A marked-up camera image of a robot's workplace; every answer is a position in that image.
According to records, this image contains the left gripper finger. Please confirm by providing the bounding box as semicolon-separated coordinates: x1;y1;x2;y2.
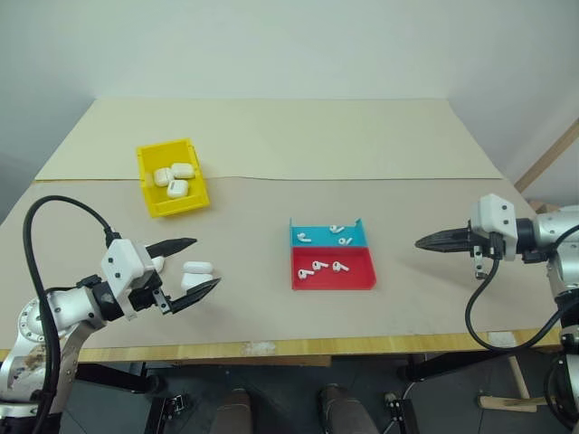
169;277;223;316
145;237;199;259

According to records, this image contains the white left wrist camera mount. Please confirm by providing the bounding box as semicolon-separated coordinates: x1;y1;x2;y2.
100;238;157;320

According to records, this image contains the red and blue tray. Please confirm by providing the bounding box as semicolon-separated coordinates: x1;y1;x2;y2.
288;217;378;291

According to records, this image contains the grey beige cardboard sheet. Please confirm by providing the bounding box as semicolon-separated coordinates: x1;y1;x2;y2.
0;175;565;353

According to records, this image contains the dark brown rounded shape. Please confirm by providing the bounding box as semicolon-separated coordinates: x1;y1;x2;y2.
212;387;253;434
318;382;379;434

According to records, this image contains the black table leg bar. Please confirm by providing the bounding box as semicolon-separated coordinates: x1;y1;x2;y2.
74;360;160;395
396;350;565;384

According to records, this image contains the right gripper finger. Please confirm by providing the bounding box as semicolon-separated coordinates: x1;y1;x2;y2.
414;240;471;255
418;227;470;246

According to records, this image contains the white tape label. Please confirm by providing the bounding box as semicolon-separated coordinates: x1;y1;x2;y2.
487;331;517;349

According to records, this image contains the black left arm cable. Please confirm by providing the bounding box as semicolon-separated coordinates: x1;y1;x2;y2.
23;194;123;434

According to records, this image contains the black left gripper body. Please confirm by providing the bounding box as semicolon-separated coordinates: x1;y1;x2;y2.
128;269;172;314

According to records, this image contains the leaning wooden beam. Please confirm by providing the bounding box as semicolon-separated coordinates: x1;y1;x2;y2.
514;116;579;193

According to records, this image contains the black metal bracket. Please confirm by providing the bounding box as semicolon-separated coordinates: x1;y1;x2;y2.
383;392;420;434
156;392;191;429

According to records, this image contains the light beige cardboard sheet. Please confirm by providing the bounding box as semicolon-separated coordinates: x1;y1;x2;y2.
34;98;503;182

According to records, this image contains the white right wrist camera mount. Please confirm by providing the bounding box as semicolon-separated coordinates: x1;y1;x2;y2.
469;193;517;262

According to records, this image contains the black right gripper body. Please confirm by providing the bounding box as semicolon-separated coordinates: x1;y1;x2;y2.
465;225;503;280

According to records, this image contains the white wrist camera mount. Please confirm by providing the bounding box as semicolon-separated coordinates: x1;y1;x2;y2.
469;193;517;262
100;238;157;320

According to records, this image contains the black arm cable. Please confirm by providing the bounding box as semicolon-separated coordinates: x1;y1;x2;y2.
23;194;123;434
465;232;565;353

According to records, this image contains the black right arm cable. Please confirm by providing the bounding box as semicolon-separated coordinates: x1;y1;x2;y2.
465;232;565;353

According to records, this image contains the yellow plastic bin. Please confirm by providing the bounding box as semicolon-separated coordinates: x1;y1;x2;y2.
137;137;214;221

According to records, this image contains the wooden stand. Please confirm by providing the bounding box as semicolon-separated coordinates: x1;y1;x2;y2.
478;354;542;413

